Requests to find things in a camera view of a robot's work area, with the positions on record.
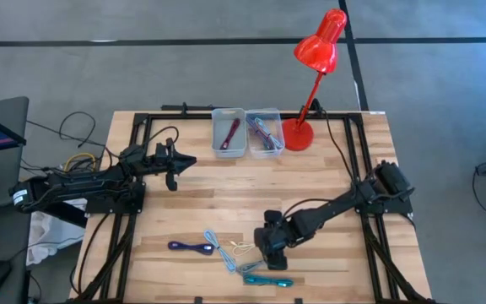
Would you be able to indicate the white plastic bag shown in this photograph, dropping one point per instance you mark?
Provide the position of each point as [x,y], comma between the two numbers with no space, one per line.
[44,236]

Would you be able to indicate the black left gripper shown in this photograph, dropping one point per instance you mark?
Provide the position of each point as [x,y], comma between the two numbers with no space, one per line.
[167,160]

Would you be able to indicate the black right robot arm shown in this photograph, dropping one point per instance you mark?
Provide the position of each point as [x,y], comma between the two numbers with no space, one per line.
[331,211]

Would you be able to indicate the red desk lamp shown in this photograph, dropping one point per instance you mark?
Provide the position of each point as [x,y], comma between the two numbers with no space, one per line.
[319,46]

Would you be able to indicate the grey desk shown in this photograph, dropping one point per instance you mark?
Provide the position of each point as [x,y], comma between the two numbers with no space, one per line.
[11,177]

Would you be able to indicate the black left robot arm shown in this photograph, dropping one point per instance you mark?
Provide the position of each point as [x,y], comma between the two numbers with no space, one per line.
[78,183]

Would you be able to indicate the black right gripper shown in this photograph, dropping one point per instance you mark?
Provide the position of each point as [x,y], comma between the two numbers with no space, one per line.
[274,238]

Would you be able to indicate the black aluminium table frame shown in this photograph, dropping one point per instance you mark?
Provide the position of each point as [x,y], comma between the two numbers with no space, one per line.
[175,115]

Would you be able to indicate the clear plastic bin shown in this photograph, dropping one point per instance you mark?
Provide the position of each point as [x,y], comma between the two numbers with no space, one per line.
[279,153]

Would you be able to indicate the opaque white plastic bin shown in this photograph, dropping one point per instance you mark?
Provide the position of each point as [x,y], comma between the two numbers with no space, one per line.
[217,152]

